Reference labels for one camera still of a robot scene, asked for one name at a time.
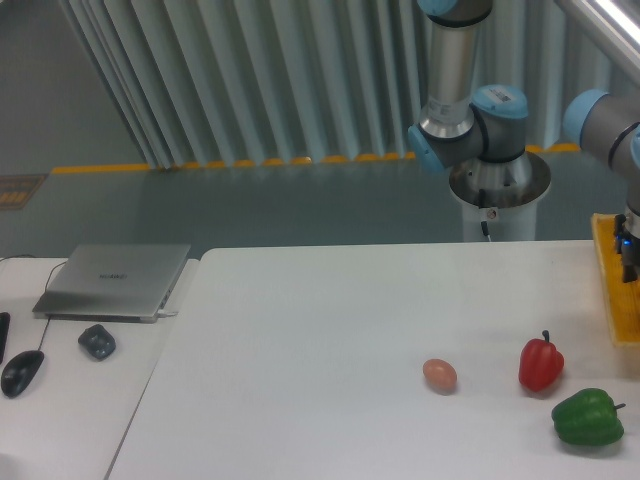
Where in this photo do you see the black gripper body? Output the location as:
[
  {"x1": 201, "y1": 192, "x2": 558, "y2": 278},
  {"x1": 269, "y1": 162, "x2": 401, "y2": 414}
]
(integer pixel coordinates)
[{"x1": 614, "y1": 214, "x2": 639, "y2": 283}]

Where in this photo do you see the red bell pepper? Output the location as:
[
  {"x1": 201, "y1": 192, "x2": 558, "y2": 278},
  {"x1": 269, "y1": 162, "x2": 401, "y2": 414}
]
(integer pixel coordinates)
[{"x1": 518, "y1": 330, "x2": 565, "y2": 392}]

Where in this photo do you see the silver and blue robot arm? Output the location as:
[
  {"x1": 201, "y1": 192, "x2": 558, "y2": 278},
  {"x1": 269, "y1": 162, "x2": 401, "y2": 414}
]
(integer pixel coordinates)
[{"x1": 407, "y1": 1, "x2": 639, "y2": 283}]

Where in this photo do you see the yellow plastic basket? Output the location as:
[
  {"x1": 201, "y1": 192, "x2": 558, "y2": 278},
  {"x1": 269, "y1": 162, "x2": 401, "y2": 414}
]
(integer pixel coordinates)
[{"x1": 591, "y1": 213, "x2": 639, "y2": 348}]

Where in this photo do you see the green bell pepper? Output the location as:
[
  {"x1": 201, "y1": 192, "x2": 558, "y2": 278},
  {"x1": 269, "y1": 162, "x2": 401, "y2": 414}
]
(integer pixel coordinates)
[{"x1": 551, "y1": 388, "x2": 625, "y2": 447}]

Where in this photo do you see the brown egg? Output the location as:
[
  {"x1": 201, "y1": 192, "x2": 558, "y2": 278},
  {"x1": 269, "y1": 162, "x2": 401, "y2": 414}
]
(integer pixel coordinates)
[{"x1": 423, "y1": 358, "x2": 458, "y2": 392}]

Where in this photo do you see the white folding partition screen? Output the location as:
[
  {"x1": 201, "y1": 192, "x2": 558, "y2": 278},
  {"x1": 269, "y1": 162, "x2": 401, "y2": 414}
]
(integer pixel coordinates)
[{"x1": 62, "y1": 1, "x2": 639, "y2": 171}]

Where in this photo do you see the silver closed laptop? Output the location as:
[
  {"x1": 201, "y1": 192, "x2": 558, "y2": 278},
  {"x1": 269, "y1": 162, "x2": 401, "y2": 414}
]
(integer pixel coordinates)
[{"x1": 33, "y1": 244, "x2": 190, "y2": 322}]

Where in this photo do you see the small black case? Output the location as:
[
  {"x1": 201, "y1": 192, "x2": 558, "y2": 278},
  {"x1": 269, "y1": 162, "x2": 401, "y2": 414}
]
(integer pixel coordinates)
[{"x1": 78, "y1": 324, "x2": 117, "y2": 361}]

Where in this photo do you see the black computer mouse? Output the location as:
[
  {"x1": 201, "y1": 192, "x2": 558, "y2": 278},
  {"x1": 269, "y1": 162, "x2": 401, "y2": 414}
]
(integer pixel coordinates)
[{"x1": 1, "y1": 350, "x2": 45, "y2": 399}]

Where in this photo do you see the black device at edge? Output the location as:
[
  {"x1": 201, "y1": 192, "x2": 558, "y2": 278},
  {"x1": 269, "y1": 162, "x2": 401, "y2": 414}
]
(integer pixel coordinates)
[{"x1": 0, "y1": 312, "x2": 11, "y2": 363}]

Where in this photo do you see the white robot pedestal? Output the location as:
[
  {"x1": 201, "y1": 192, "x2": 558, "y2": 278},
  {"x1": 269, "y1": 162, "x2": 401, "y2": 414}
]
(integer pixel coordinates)
[{"x1": 449, "y1": 152, "x2": 551, "y2": 242}]

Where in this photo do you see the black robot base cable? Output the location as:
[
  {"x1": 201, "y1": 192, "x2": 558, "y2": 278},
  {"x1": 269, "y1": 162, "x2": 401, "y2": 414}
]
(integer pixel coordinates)
[{"x1": 477, "y1": 187, "x2": 494, "y2": 243}]

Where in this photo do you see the black mouse cable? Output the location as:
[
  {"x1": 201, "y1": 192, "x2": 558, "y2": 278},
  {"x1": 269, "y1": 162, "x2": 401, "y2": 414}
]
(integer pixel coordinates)
[{"x1": 0, "y1": 254, "x2": 66, "y2": 354}]

